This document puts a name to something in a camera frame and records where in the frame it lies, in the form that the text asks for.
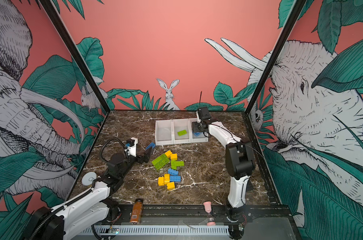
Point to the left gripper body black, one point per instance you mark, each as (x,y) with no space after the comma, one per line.
(140,160)

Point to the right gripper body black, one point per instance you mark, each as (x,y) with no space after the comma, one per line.
(198,127)

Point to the yellow lego brick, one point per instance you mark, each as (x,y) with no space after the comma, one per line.
(161,181)
(166,178)
(168,154)
(173,157)

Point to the small green lego brick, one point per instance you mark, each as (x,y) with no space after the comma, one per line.
(182,133)

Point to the white three-compartment bin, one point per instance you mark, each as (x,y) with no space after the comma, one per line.
(177,131)

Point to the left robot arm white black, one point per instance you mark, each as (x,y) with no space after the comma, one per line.
(66,220)

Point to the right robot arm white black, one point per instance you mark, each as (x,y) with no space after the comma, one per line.
(237,163)

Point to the large green lego brick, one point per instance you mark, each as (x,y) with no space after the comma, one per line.
(160,161)

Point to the blue lego brick bottom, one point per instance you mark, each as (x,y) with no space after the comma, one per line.
(174,178)

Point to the yellow lego brick lowest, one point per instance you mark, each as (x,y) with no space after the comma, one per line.
(170,186)

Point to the brown spice bottle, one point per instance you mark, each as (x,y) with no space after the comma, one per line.
(137,210)

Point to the tin can silver lid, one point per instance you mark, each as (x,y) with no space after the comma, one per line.
(88,178)

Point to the black flat pad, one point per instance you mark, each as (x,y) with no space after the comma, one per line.
(249,186)

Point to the pink hourglass timer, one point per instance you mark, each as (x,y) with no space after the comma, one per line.
(210,218)

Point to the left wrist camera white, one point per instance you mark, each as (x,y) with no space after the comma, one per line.
(131,147)

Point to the white perforated rail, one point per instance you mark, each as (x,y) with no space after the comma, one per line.
(170,230)

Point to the black base frame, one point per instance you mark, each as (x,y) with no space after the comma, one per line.
(172,214)

